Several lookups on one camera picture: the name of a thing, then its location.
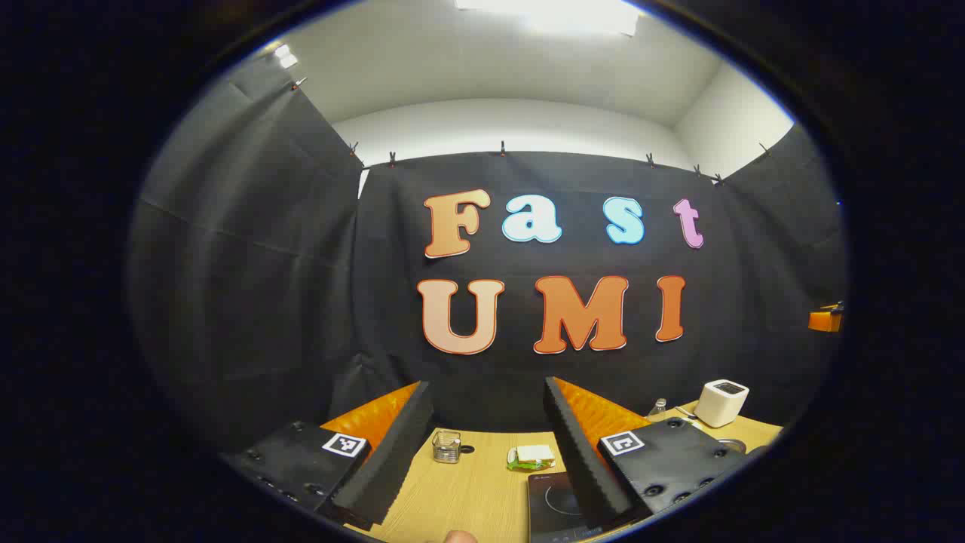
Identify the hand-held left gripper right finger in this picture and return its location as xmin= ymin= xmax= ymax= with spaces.
xmin=543 ymin=376 xmax=747 ymax=532

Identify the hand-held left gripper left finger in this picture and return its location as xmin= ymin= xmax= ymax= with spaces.
xmin=222 ymin=381 xmax=436 ymax=532

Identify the black induction cooktop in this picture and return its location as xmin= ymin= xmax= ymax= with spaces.
xmin=527 ymin=472 xmax=604 ymax=543

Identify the sandwich with lettuce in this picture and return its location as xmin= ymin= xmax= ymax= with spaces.
xmin=507 ymin=444 xmax=557 ymax=473

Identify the white toaster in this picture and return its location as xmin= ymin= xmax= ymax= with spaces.
xmin=694 ymin=379 xmax=750 ymax=429

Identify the black backdrop cloth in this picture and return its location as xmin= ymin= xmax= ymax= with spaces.
xmin=128 ymin=57 xmax=849 ymax=453

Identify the row of black clips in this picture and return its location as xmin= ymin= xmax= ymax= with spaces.
xmin=293 ymin=75 xmax=771 ymax=186

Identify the small wire holder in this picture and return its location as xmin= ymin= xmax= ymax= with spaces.
xmin=432 ymin=429 xmax=462 ymax=464

